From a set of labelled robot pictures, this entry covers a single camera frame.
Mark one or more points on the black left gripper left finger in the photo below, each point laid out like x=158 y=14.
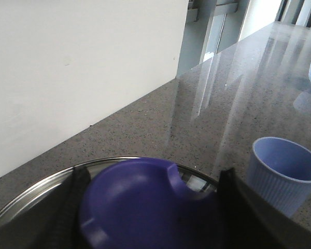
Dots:
x=53 y=222

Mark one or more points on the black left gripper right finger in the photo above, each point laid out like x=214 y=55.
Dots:
x=251 y=222

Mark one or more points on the grey window frame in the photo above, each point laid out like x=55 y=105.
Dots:
x=211 y=26

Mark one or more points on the light blue ribbed cup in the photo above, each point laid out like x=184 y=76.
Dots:
x=280 y=172

